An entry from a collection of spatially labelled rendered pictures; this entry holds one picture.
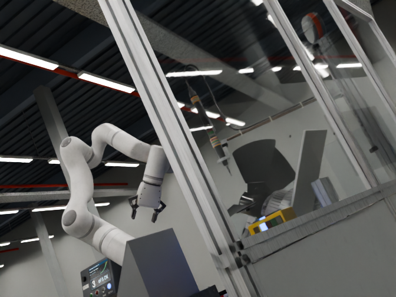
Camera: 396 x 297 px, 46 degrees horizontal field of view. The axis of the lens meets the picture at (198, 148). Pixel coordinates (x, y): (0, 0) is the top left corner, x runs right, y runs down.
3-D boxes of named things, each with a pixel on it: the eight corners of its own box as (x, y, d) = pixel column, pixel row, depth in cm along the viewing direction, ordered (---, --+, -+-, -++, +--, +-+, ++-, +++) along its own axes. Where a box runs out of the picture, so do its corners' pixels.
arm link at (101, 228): (95, 251, 182) (59, 228, 195) (121, 263, 196) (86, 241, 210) (112, 224, 184) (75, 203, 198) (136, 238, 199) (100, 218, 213)
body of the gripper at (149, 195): (161, 181, 202) (154, 207, 202) (138, 177, 198) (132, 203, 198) (166, 184, 196) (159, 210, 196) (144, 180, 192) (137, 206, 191)
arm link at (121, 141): (132, 152, 223) (175, 178, 204) (108, 147, 210) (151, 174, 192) (139, 135, 221) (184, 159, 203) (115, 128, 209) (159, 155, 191)
